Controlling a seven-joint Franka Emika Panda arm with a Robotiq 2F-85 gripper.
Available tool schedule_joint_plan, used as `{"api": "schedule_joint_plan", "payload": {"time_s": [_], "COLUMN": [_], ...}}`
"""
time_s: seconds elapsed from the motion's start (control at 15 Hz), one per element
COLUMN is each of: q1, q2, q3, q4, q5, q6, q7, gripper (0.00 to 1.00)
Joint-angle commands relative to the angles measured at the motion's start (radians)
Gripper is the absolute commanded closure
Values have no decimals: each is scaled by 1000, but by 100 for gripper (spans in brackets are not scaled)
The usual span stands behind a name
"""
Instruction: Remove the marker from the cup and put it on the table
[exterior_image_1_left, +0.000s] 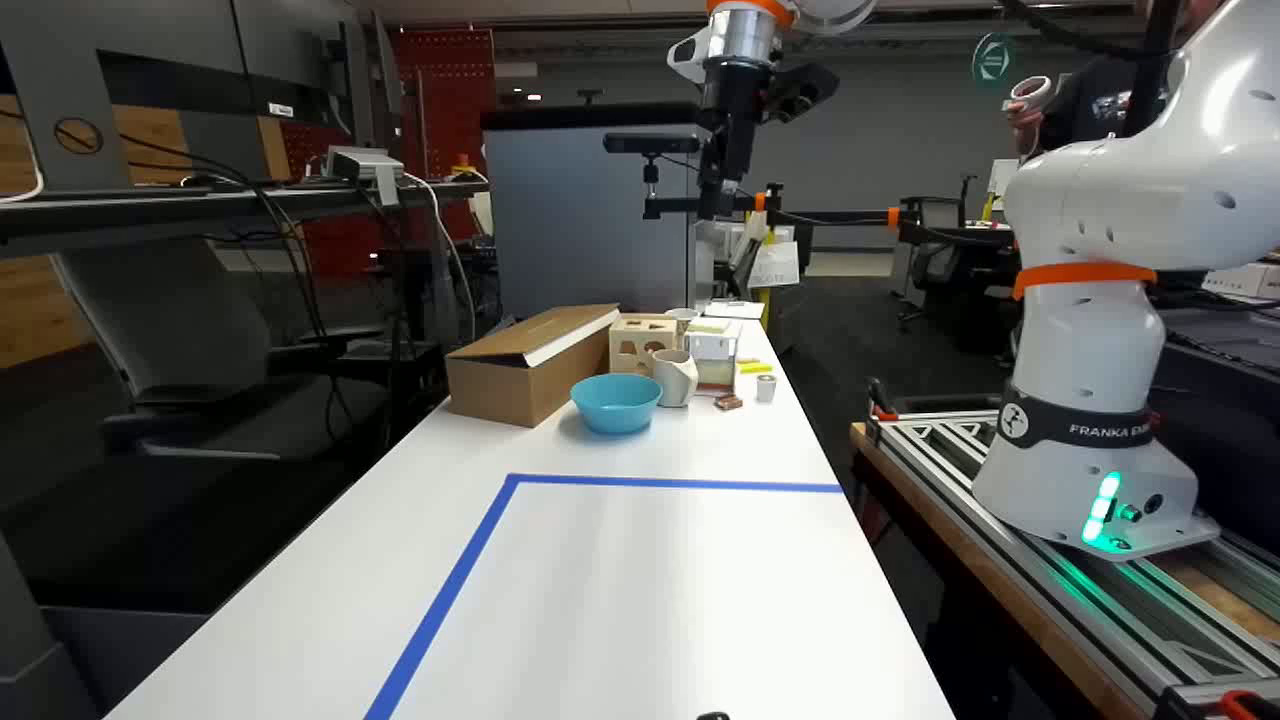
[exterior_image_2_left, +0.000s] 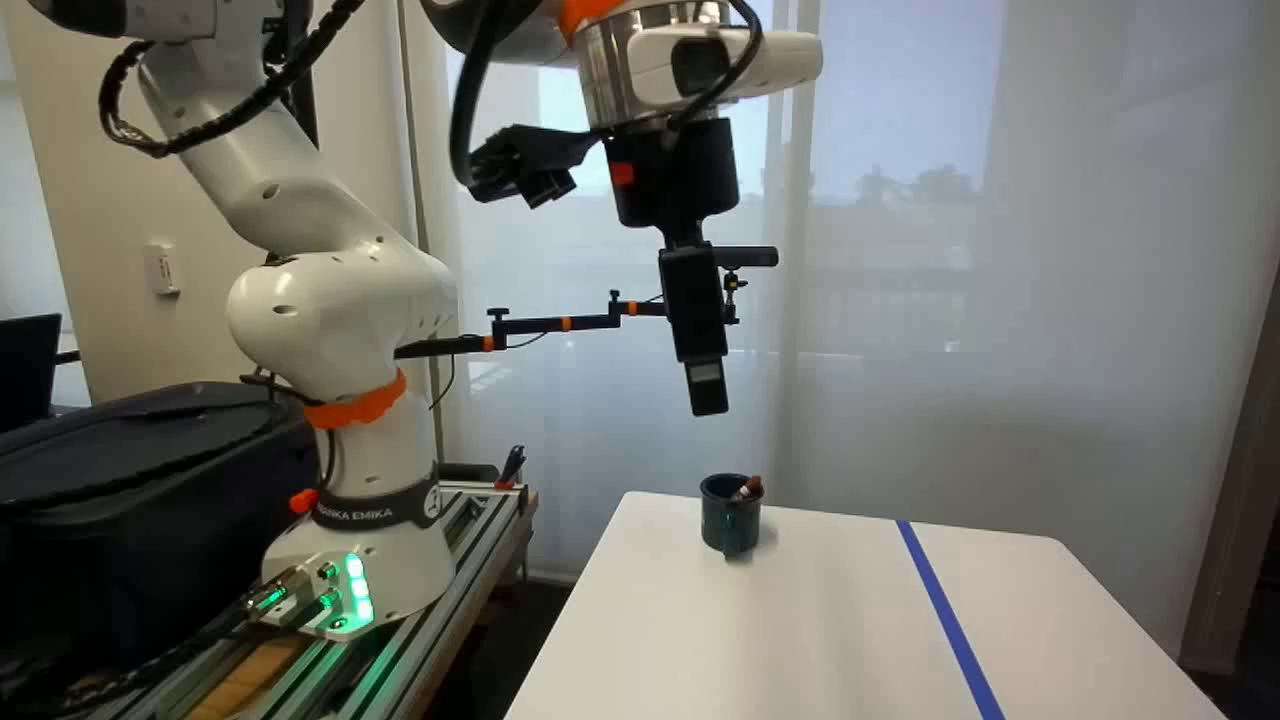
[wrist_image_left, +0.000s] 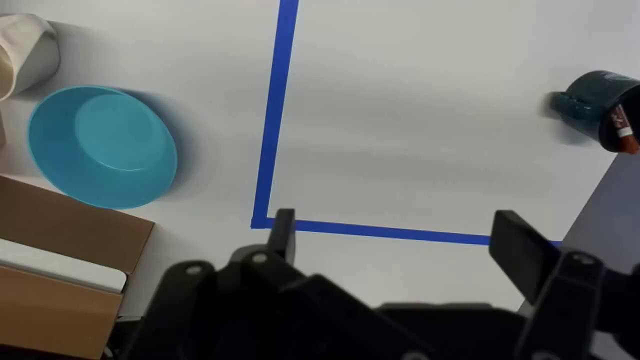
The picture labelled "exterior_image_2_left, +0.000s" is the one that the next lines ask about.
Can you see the aluminium rail platform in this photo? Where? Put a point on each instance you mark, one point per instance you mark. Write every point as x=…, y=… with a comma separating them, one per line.
x=400, y=640

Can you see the white sheer curtain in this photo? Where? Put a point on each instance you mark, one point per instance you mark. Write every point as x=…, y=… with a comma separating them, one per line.
x=1040, y=332

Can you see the white wall switch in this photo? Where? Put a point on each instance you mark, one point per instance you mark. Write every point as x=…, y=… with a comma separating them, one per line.
x=160, y=268

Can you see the black exterior camera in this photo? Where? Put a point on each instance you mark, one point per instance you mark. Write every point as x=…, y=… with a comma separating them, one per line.
x=748, y=252

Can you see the dark blue cup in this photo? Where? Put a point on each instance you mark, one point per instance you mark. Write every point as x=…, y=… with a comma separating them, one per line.
x=725, y=520

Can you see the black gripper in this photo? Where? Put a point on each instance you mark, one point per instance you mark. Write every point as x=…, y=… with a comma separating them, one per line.
x=679, y=166

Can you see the black monitor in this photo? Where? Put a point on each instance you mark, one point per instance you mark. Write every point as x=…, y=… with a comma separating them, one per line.
x=26, y=370

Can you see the black camera mount rod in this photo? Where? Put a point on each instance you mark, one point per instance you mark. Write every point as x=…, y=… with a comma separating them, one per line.
x=544, y=326

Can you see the black storage case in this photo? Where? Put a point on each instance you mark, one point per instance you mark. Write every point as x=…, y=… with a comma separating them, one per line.
x=145, y=495

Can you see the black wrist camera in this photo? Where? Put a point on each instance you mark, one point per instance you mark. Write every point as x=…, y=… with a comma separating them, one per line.
x=524, y=161

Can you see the long blue tape strip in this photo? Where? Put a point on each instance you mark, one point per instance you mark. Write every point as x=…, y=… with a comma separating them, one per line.
x=949, y=621

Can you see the black red clamp lever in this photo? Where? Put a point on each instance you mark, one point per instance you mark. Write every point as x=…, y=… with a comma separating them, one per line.
x=508, y=466

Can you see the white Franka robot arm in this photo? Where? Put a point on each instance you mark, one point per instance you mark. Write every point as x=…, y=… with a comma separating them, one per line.
x=333, y=306

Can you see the black vertical pole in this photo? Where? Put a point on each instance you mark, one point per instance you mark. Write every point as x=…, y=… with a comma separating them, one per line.
x=307, y=106

